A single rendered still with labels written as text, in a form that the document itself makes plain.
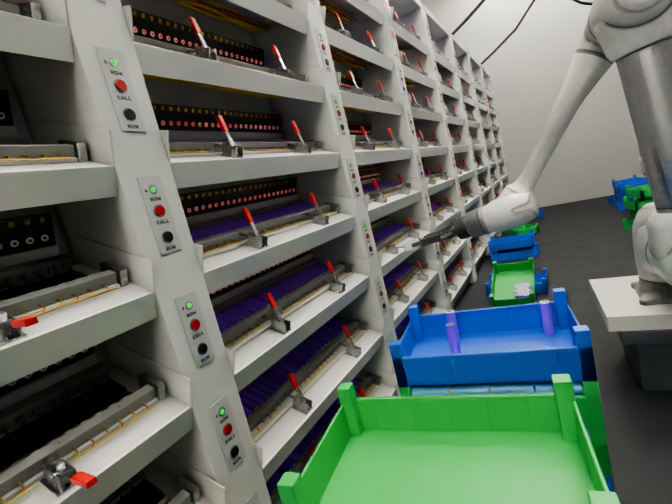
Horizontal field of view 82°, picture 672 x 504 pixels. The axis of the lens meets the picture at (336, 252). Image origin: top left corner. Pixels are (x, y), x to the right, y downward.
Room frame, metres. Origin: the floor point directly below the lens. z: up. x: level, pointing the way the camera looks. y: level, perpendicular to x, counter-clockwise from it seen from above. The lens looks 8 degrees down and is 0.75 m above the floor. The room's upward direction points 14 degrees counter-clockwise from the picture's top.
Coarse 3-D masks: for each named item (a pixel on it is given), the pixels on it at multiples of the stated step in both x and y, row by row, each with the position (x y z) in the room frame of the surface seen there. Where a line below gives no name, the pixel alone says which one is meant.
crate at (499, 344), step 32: (416, 320) 0.80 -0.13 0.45; (480, 320) 0.76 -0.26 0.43; (512, 320) 0.74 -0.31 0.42; (576, 320) 0.61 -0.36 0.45; (416, 352) 0.75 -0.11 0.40; (448, 352) 0.71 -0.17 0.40; (480, 352) 0.58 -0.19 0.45; (512, 352) 0.56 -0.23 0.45; (544, 352) 0.54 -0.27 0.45; (576, 352) 0.53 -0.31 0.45; (416, 384) 0.62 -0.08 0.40; (448, 384) 0.60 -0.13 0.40; (480, 384) 0.58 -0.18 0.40
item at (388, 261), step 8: (392, 216) 1.86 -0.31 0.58; (400, 216) 1.84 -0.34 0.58; (376, 224) 1.70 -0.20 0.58; (416, 224) 1.79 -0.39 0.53; (424, 224) 1.79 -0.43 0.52; (424, 232) 1.75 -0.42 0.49; (408, 240) 1.61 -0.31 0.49; (384, 248) 1.47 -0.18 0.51; (400, 248) 1.49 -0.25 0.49; (416, 248) 1.62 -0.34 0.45; (384, 256) 1.38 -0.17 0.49; (392, 256) 1.38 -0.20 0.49; (400, 256) 1.44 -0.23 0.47; (384, 264) 1.29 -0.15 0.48; (392, 264) 1.37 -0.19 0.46; (384, 272) 1.31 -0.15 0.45
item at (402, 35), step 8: (392, 8) 1.85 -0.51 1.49; (392, 16) 1.86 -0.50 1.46; (400, 24) 2.01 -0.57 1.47; (400, 32) 1.97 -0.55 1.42; (408, 32) 2.06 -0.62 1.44; (400, 40) 2.22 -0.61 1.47; (408, 40) 2.08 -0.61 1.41; (416, 40) 2.18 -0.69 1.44; (424, 40) 2.38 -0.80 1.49; (400, 48) 2.43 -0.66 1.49; (408, 48) 2.41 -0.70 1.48; (416, 48) 2.39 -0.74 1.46; (424, 48) 2.31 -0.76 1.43
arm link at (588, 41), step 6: (588, 18) 1.03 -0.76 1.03; (588, 24) 1.03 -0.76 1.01; (588, 30) 1.04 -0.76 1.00; (582, 36) 1.09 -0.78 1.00; (588, 36) 1.05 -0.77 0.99; (594, 36) 1.02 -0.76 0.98; (582, 42) 1.08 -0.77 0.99; (588, 42) 1.06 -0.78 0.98; (594, 42) 1.04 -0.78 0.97; (576, 48) 1.11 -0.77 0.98; (582, 48) 1.07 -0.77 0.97; (588, 48) 1.06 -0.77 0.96; (594, 48) 1.05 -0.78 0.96; (600, 48) 1.04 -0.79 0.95
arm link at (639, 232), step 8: (648, 208) 1.05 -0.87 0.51; (640, 216) 1.07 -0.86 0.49; (648, 216) 1.04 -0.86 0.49; (640, 224) 1.06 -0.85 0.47; (632, 232) 1.10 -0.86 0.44; (640, 232) 1.05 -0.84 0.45; (640, 240) 1.04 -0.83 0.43; (640, 248) 1.04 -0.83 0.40; (640, 256) 1.05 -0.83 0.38; (640, 264) 1.07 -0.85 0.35; (648, 264) 1.01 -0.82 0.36; (640, 272) 1.08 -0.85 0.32; (648, 272) 1.05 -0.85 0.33; (648, 280) 1.06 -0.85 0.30; (656, 280) 1.03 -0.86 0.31
